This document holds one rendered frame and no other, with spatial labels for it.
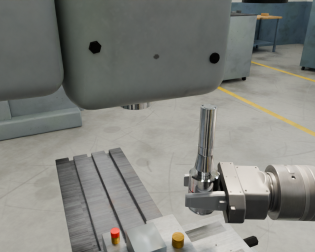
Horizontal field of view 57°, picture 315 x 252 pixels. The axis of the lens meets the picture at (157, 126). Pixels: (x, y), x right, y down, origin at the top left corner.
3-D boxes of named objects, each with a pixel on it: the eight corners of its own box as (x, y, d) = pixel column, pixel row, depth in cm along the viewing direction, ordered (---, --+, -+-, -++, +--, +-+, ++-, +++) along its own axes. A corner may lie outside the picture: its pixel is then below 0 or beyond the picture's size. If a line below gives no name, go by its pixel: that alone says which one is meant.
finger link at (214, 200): (185, 190, 45) (225, 191, 45) (184, 206, 46) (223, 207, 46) (185, 197, 44) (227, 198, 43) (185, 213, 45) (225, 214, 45)
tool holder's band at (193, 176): (197, 166, 50) (197, 161, 49) (223, 175, 47) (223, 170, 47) (183, 179, 46) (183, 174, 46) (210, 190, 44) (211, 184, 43)
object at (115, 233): (118, 236, 54) (118, 226, 53) (121, 242, 52) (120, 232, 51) (110, 239, 53) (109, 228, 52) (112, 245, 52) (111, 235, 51)
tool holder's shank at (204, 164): (199, 164, 48) (204, 101, 44) (217, 170, 47) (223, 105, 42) (190, 173, 46) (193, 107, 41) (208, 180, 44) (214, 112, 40)
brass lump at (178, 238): (180, 237, 53) (181, 230, 53) (186, 246, 52) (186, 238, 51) (169, 241, 53) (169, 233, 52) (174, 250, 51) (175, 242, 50)
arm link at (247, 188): (218, 147, 51) (287, 148, 51) (214, 191, 55) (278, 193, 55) (232, 191, 40) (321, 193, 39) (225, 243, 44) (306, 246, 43)
